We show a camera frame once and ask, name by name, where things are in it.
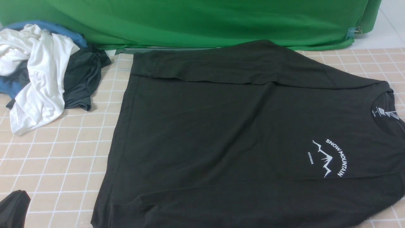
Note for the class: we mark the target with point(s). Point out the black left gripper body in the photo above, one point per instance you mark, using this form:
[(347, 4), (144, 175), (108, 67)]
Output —
[(13, 209)]

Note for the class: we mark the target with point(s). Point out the beige checkered tablecloth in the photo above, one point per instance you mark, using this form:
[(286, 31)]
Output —
[(61, 165)]

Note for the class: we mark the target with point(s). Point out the blue crumpled garment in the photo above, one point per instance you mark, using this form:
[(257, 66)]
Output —
[(50, 30)]

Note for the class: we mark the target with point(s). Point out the dark teal crumpled garment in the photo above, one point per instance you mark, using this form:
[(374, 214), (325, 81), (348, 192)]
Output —
[(82, 77)]

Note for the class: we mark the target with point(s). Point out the white crumpled shirt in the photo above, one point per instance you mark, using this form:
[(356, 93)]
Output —
[(41, 101)]

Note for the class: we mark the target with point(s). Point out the green backdrop cloth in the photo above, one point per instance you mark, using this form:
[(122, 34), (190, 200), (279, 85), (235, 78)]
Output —
[(307, 25)]

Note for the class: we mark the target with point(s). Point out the blue binder clip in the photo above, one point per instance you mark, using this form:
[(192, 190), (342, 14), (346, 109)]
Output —
[(352, 32)]

